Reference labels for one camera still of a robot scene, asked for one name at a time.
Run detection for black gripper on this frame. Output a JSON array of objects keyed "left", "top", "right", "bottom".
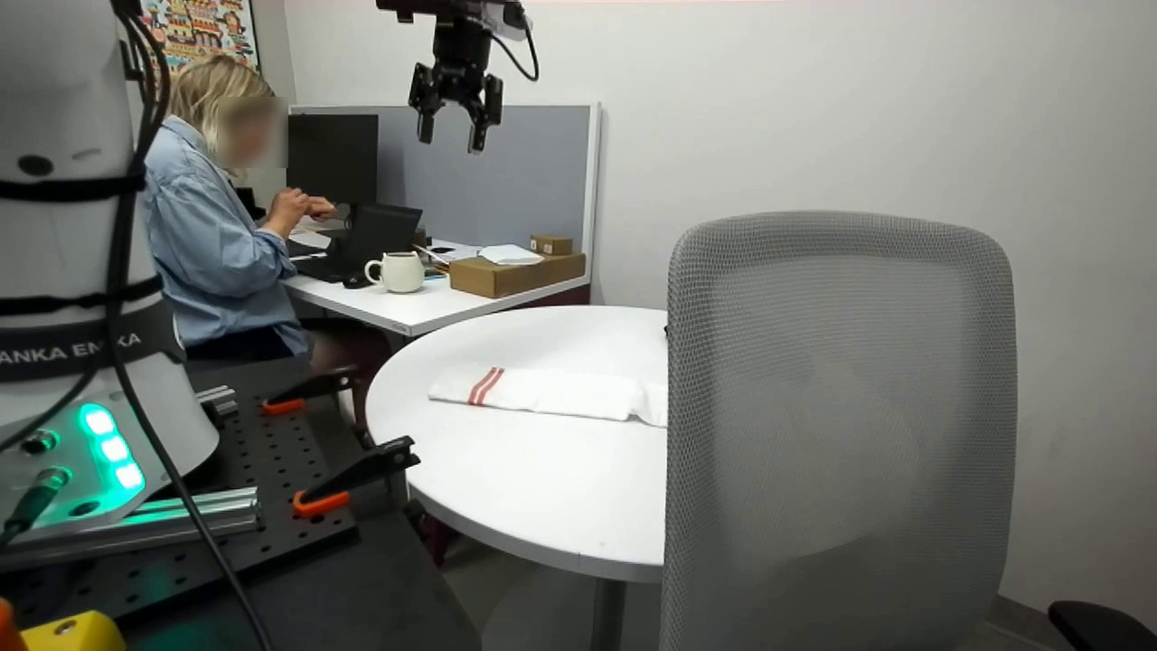
[{"left": 405, "top": 14, "right": 510, "bottom": 155}]

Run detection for white towel with red stripes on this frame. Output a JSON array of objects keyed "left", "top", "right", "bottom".
[{"left": 428, "top": 363, "right": 671, "bottom": 429}]

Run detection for grey desk partition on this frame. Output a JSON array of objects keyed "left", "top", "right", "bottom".
[{"left": 358, "top": 103, "right": 603, "bottom": 285}]

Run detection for black computer monitor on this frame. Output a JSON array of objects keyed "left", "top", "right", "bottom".
[{"left": 286, "top": 111, "right": 384, "bottom": 214}]

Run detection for black laptop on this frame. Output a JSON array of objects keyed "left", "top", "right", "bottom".
[{"left": 321, "top": 198, "right": 428, "bottom": 288}]

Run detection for white paper sheets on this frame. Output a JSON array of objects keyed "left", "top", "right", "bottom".
[{"left": 422, "top": 234, "right": 550, "bottom": 273}]

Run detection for white mug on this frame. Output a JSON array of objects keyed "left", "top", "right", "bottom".
[{"left": 361, "top": 246, "right": 432, "bottom": 298}]

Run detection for flat cardboard box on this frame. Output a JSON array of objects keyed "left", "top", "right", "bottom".
[{"left": 446, "top": 251, "right": 591, "bottom": 302}]

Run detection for white office desk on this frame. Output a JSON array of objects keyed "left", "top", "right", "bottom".
[{"left": 284, "top": 268, "right": 593, "bottom": 341}]

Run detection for person in blue shirt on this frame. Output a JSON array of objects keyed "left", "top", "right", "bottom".
[{"left": 141, "top": 51, "right": 355, "bottom": 363}]

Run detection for black orange clamp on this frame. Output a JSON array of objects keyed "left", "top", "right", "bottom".
[
  {"left": 258, "top": 366, "right": 361, "bottom": 423},
  {"left": 290, "top": 435, "right": 422, "bottom": 524}
]

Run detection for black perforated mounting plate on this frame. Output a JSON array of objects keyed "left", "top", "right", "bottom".
[{"left": 0, "top": 385, "right": 364, "bottom": 626}]

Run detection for grey mesh office chair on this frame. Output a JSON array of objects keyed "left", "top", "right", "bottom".
[{"left": 660, "top": 209, "right": 1021, "bottom": 651}]

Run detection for yellow box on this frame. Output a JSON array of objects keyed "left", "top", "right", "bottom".
[{"left": 19, "top": 608, "right": 129, "bottom": 651}]

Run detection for black chair part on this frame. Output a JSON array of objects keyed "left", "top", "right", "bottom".
[{"left": 1045, "top": 597, "right": 1157, "bottom": 651}]

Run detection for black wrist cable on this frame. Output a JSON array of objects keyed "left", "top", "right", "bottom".
[{"left": 486, "top": 0, "right": 542, "bottom": 87}]

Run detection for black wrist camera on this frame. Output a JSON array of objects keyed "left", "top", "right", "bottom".
[{"left": 372, "top": 0, "right": 532, "bottom": 34}]

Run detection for colourful wall poster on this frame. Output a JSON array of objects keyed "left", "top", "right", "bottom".
[{"left": 141, "top": 0, "right": 266, "bottom": 75}]

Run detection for aluminium rail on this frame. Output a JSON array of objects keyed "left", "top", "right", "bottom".
[{"left": 0, "top": 484, "right": 266, "bottom": 573}]

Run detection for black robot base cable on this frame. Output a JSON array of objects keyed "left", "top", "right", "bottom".
[{"left": 107, "top": 0, "right": 280, "bottom": 651}]

